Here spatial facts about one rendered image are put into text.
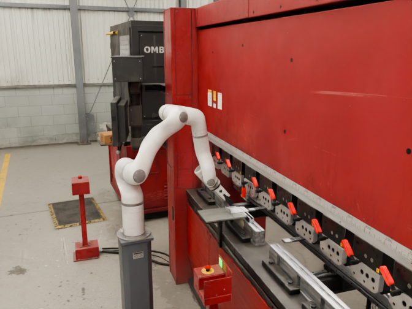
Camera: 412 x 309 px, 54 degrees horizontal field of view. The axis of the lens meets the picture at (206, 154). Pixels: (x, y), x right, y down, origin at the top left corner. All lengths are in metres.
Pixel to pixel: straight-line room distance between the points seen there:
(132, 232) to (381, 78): 1.48
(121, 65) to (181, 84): 0.49
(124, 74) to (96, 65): 6.06
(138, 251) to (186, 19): 1.77
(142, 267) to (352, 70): 1.50
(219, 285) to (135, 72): 1.78
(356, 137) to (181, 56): 1.93
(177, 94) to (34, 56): 6.28
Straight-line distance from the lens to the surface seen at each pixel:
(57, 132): 9.40
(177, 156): 3.29
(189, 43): 3.21
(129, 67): 3.28
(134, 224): 2.26
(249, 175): 2.37
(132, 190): 2.22
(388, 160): 1.42
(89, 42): 9.29
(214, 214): 2.57
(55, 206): 5.71
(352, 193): 1.58
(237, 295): 2.54
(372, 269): 1.57
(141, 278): 2.39
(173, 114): 2.17
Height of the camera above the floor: 1.99
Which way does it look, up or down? 14 degrees down
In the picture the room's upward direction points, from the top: straight up
